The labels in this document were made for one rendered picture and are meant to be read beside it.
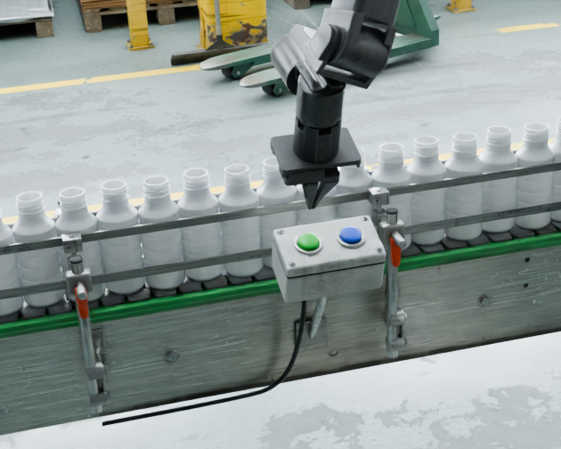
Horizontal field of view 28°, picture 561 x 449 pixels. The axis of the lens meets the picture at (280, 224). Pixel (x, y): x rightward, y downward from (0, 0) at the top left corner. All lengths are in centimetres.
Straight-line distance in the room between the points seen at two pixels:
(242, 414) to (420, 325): 142
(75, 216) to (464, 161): 59
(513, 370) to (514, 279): 152
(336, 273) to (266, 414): 164
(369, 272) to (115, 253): 37
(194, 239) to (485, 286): 47
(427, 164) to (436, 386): 159
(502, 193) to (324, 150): 47
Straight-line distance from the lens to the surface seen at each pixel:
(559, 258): 182
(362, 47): 129
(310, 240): 150
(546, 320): 187
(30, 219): 160
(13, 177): 487
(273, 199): 163
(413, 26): 617
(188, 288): 165
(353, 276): 152
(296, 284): 150
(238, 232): 163
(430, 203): 172
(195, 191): 161
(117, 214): 160
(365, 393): 319
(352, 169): 166
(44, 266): 162
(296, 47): 137
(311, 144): 135
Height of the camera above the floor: 178
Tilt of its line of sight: 25 degrees down
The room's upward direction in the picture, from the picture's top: 3 degrees counter-clockwise
